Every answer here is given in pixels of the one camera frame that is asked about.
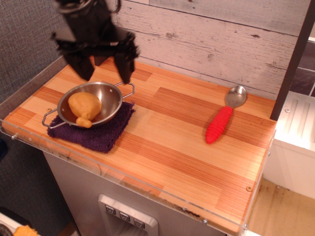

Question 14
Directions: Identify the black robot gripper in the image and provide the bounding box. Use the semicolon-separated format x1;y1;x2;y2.
52;0;139;84

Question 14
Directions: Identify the small steel two-handled pan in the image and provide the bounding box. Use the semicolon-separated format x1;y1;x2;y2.
42;82;135;129

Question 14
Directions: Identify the tan toy chicken leg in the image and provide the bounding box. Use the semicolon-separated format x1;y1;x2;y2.
68;92;102;128

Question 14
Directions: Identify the purple folded cloth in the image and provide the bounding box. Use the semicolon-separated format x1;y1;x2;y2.
47;102;135;153

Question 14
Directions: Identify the clear acrylic table guard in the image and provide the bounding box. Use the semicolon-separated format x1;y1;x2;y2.
0;37;276;233

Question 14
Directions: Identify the grey toy fridge cabinet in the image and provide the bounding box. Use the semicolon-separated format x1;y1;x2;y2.
44;153;224;236

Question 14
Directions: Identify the silver dispenser button panel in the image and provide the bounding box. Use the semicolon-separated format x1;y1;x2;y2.
98;194;159;236

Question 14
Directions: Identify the orange object bottom left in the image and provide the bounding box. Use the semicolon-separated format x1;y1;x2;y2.
13;225;39;236

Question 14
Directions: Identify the white toy sink unit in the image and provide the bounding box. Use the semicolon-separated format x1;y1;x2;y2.
263;91;315;198

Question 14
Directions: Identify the red-handled metal spoon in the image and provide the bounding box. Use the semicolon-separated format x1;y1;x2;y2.
205;86;247;144

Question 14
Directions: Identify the dark right shelf post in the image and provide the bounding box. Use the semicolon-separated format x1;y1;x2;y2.
270;0;315;121

